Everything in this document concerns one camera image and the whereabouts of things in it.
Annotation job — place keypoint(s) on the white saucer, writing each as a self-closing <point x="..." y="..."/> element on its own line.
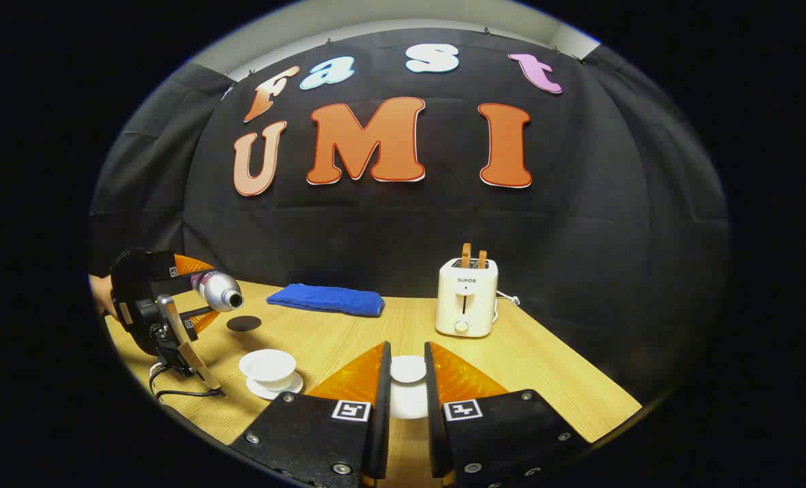
<point x="287" y="389"/>

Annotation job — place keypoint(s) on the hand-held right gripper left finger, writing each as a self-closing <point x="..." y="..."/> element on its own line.
<point x="378" y="407"/>

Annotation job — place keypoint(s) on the white teacup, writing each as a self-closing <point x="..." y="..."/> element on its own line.
<point x="267" y="364"/>

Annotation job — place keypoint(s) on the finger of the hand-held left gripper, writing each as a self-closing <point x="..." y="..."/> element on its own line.
<point x="198" y="316"/>
<point x="186" y="266"/>

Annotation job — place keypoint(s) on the white toaster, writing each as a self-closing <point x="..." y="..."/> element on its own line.
<point x="466" y="305"/>

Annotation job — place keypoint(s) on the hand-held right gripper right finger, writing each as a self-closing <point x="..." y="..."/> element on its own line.
<point x="435" y="407"/>

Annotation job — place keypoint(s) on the toast slice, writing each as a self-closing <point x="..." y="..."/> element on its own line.
<point x="466" y="255"/>
<point x="482" y="258"/>

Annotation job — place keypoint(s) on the white teacup lid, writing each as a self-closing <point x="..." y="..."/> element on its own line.
<point x="409" y="398"/>

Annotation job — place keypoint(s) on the dark round coaster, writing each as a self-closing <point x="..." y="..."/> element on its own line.
<point x="244" y="323"/>

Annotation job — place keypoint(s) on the blue folded towel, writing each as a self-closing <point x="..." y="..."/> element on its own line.
<point x="328" y="299"/>

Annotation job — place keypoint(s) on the silver water bottle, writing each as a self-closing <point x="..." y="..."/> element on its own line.
<point x="218" y="290"/>

